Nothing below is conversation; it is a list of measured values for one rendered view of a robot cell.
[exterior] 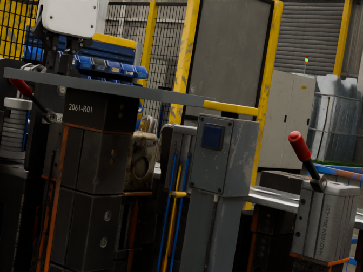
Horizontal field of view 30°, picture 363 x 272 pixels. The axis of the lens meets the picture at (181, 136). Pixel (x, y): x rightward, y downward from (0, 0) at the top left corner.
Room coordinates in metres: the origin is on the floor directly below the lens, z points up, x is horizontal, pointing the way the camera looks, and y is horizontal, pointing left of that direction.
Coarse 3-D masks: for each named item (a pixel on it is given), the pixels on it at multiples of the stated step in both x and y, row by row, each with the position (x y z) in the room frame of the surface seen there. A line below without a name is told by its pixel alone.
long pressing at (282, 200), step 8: (256, 192) 1.31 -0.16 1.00; (264, 192) 1.35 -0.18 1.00; (272, 192) 1.35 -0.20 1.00; (280, 192) 1.37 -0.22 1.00; (248, 200) 1.24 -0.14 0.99; (256, 200) 1.23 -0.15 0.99; (264, 200) 1.22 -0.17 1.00; (272, 200) 1.21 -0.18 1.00; (280, 200) 1.21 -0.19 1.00; (288, 200) 1.26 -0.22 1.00; (296, 200) 1.30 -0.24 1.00; (280, 208) 1.20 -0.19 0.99; (288, 208) 1.19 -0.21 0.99; (296, 208) 1.18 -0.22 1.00; (360, 216) 1.18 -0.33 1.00; (360, 224) 1.11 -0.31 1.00
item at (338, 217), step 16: (304, 192) 1.05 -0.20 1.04; (320, 192) 1.04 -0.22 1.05; (336, 192) 1.02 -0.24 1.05; (352, 192) 1.06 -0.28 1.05; (304, 208) 1.05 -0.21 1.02; (320, 208) 1.03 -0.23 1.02; (336, 208) 1.02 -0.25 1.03; (352, 208) 1.07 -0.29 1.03; (304, 224) 1.05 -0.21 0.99; (320, 224) 1.04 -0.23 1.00; (336, 224) 1.03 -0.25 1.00; (352, 224) 1.08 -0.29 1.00; (304, 240) 1.05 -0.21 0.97; (320, 240) 1.03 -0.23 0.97; (336, 240) 1.03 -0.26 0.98; (304, 256) 1.04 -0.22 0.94; (320, 256) 1.03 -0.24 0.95; (336, 256) 1.04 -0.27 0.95
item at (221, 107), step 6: (204, 102) 0.99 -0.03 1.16; (210, 102) 0.98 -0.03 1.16; (216, 102) 0.98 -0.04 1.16; (210, 108) 0.98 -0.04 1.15; (216, 108) 0.98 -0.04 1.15; (222, 108) 0.97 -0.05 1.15; (228, 108) 0.96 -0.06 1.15; (234, 108) 0.96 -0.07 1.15; (240, 108) 0.96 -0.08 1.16; (246, 108) 0.97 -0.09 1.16; (252, 108) 0.99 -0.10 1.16; (222, 114) 0.99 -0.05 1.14; (228, 114) 0.98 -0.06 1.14; (234, 114) 0.99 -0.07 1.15; (246, 114) 0.98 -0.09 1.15; (252, 114) 0.99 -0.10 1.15
